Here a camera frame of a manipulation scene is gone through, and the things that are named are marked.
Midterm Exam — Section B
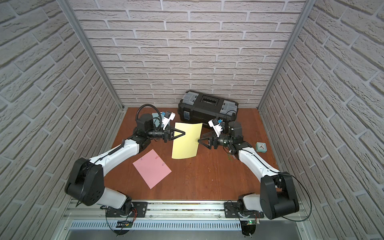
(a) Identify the aluminium front rail frame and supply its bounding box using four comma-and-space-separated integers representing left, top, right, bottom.
61, 197, 310, 232

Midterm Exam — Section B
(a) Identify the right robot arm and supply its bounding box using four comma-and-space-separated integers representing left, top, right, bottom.
198, 119, 300, 220

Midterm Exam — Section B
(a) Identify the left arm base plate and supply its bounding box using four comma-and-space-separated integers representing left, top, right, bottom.
106, 201, 149, 218

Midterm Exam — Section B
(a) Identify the pink paper sheet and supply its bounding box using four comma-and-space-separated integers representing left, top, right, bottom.
133, 150, 172, 189

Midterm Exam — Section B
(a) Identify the black plastic toolbox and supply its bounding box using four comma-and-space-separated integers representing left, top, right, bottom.
178, 90, 239, 128

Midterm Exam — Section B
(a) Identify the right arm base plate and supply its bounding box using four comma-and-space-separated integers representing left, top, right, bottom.
224, 201, 265, 219

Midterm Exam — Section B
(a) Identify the light blue paper sheet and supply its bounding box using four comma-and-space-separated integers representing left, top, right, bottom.
152, 112, 164, 120

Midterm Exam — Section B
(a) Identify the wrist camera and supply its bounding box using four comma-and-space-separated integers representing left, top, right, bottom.
161, 112, 176, 130
208, 119, 223, 137

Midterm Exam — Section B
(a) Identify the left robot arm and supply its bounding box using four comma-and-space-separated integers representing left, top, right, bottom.
65, 112, 185, 210

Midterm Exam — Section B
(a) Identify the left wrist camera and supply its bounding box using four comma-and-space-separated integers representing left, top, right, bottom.
161, 112, 176, 130

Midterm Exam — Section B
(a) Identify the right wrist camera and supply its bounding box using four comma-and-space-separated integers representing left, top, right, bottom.
208, 119, 223, 137

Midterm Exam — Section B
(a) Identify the yellow paper sheet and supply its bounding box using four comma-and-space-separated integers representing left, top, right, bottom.
172, 123, 203, 160

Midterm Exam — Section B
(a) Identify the small teal alarm clock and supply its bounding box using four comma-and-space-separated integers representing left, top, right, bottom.
256, 142, 267, 153

